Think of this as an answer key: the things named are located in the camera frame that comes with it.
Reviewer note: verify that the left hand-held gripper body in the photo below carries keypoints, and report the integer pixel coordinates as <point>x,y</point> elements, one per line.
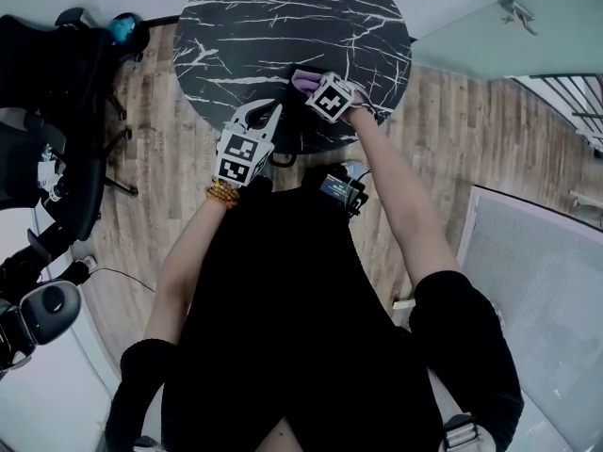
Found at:
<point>238,156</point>

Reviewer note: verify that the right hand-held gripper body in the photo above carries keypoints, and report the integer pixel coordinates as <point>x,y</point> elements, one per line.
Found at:
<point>330,99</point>

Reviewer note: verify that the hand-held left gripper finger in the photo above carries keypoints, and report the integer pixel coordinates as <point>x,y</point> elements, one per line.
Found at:
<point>272,127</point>
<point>238,118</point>

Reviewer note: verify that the purple cloth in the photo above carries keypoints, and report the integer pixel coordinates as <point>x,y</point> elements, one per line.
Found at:
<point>305,82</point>

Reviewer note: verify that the person's right forearm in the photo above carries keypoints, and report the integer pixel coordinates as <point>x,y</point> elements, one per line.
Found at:
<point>400,196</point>

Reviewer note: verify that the person's left forearm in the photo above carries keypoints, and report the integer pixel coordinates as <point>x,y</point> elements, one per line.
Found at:
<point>184,271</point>

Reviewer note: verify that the person's light blue shoe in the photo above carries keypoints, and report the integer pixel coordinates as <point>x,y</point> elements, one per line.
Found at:
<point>352,165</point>

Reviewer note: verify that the black battery pack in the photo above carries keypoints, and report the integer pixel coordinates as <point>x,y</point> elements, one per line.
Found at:
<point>339,188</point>

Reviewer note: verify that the teal round object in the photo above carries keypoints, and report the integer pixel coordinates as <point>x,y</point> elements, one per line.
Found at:
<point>121,28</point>

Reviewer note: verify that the person's black clothing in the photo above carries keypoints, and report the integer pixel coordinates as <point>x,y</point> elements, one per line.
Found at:
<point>287,318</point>

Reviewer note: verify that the white black device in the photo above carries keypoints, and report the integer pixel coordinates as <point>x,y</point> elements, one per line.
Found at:
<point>49,174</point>

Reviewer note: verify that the frosted glass door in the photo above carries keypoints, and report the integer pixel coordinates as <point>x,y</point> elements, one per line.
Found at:
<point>518,36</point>

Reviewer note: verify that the black office chair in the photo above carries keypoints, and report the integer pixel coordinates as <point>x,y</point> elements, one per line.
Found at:
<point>23,167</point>
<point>47,59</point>

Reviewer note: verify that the black railing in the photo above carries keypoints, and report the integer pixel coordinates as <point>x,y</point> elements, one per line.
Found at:
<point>570,101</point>

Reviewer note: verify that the grey black machine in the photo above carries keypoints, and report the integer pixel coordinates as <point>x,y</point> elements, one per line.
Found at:
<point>47,309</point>

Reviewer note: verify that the white-framed frosted glass panel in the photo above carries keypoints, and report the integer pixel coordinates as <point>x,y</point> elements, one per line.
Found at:
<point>542,299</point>

